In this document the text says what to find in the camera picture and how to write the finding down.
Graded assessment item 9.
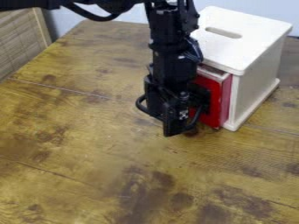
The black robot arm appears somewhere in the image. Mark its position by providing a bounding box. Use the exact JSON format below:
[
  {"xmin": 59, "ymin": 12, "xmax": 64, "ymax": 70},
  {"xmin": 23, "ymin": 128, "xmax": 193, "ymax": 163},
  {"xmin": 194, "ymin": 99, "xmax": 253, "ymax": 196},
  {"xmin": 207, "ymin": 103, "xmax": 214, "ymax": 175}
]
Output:
[{"xmin": 0, "ymin": 0, "xmax": 203, "ymax": 137}]

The white wooden box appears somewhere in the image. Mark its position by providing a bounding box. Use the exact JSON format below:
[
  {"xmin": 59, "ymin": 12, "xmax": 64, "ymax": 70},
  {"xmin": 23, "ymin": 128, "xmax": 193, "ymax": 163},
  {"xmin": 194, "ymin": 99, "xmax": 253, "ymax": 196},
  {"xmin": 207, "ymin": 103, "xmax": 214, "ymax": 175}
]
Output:
[{"xmin": 191, "ymin": 6, "xmax": 293, "ymax": 131}]

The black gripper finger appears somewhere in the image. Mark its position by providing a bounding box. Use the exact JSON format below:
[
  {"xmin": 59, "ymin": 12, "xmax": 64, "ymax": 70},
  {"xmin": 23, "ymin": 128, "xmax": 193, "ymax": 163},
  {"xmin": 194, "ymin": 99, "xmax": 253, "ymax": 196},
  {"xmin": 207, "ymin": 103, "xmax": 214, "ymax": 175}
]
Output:
[
  {"xmin": 163, "ymin": 93, "xmax": 190, "ymax": 137},
  {"xmin": 145, "ymin": 83, "xmax": 165, "ymax": 121}
]

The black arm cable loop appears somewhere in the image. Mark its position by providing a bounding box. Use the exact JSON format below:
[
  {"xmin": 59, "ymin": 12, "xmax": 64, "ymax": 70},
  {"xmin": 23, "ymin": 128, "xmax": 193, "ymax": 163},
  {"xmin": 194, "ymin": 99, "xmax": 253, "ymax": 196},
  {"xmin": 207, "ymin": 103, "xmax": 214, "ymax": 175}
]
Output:
[{"xmin": 60, "ymin": 1, "xmax": 130, "ymax": 23}]

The black metal drawer handle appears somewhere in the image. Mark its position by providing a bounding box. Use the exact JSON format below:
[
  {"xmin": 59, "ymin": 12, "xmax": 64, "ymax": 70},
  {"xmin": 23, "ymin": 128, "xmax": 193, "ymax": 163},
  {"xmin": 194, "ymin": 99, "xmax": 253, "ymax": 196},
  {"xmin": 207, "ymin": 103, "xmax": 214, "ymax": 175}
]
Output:
[{"xmin": 135, "ymin": 84, "xmax": 202, "ymax": 132}]

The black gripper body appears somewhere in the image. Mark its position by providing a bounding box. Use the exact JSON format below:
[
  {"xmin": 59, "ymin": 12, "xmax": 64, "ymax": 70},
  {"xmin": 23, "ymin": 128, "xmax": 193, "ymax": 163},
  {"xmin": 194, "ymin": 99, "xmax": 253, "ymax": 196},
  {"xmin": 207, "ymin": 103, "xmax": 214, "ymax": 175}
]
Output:
[{"xmin": 145, "ymin": 36, "xmax": 206, "ymax": 110}]

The red drawer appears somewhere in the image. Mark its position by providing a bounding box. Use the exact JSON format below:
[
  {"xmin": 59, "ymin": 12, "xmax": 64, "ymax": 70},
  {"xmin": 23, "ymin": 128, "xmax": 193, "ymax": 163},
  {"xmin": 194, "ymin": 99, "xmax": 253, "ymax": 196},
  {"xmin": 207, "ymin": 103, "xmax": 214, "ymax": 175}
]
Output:
[{"xmin": 190, "ymin": 65, "xmax": 233, "ymax": 129}]

